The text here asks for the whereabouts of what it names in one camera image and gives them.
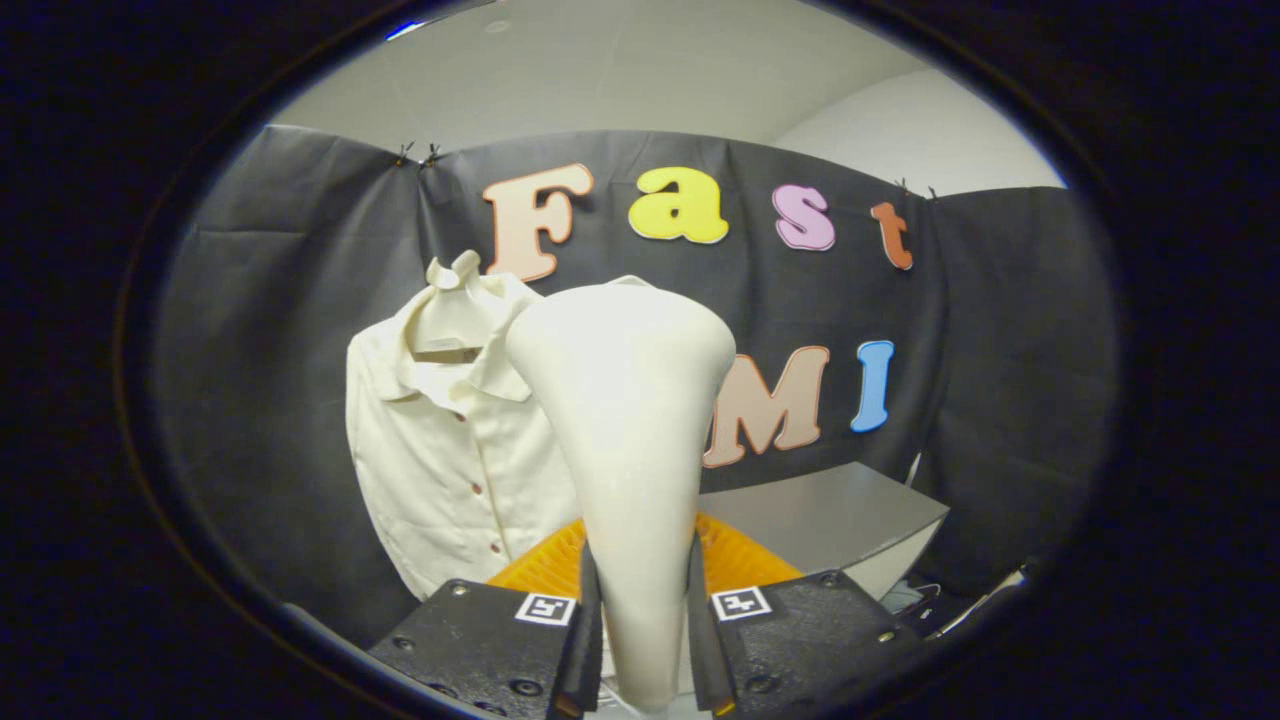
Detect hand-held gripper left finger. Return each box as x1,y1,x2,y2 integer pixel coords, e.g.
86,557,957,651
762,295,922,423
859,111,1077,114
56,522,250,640
368,515,606,720

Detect white garment steamer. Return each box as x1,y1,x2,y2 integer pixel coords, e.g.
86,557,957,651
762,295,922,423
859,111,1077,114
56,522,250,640
505,277,738,713

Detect cream clothes hanger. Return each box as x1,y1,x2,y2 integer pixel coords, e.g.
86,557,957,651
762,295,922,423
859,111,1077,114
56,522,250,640
410,250,491,361

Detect cream button shirt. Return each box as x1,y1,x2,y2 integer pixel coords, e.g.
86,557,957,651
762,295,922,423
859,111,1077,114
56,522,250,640
346,250,586,601

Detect grey cabinet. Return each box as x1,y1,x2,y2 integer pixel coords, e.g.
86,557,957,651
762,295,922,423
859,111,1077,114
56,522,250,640
697,461,951,601

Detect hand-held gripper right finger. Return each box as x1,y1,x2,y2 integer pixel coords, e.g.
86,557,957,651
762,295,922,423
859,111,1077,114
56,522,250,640
685,512,926,719

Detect white device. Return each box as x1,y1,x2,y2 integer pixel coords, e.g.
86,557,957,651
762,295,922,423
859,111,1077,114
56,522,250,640
935,568,1031,639

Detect black backdrop cloth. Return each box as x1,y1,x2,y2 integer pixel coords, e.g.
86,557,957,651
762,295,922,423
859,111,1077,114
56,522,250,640
150,125,1121,651

